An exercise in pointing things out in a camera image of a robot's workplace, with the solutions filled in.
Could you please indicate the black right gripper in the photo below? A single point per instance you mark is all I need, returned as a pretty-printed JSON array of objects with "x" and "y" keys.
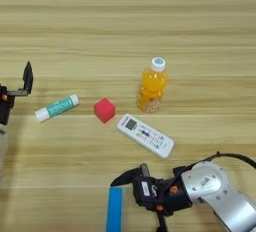
[{"x": 173, "y": 194}]

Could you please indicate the white remote control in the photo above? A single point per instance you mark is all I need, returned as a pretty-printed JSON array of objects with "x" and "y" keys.
[{"x": 145, "y": 135}]

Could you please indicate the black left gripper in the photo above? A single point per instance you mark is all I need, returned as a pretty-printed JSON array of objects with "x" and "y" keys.
[{"x": 5, "y": 107}]

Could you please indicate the red cube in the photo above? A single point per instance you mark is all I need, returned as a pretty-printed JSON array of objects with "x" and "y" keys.
[{"x": 104, "y": 110}]

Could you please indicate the green white glue stick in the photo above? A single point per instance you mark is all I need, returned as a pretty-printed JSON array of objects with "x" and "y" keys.
[{"x": 57, "y": 107}]

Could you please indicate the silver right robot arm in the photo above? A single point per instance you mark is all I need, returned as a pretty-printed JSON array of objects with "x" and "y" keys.
[{"x": 226, "y": 202}]

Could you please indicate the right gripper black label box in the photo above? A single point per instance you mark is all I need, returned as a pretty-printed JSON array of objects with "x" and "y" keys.
[{"x": 145, "y": 191}]

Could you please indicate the blue rectangular block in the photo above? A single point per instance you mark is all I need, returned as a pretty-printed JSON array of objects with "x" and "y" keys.
[{"x": 114, "y": 211}]

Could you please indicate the orange juice bottle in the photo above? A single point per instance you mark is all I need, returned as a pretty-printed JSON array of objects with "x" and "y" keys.
[{"x": 152, "y": 87}]

